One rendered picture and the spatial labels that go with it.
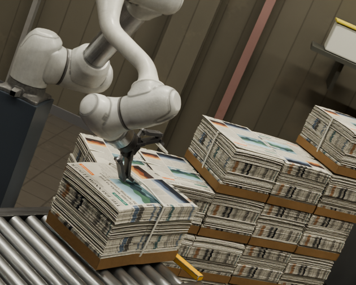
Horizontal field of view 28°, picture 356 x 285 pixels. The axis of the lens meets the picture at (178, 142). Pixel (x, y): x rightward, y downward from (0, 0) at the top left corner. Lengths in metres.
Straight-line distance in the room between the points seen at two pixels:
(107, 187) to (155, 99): 0.38
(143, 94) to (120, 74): 3.90
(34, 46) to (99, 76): 0.28
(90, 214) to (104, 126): 0.32
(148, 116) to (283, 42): 3.74
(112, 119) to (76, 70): 0.82
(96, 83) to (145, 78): 0.84
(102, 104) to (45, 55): 0.83
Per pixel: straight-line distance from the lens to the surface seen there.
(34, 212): 2.46
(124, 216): 2.18
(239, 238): 3.44
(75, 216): 2.30
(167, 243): 2.43
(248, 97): 5.76
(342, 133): 3.55
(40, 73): 2.85
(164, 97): 2.00
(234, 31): 5.71
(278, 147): 3.54
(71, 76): 2.87
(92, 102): 2.05
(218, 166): 3.27
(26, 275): 2.12
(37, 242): 2.29
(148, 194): 2.32
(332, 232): 3.73
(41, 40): 2.83
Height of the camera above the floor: 1.85
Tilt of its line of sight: 16 degrees down
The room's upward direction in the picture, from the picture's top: 23 degrees clockwise
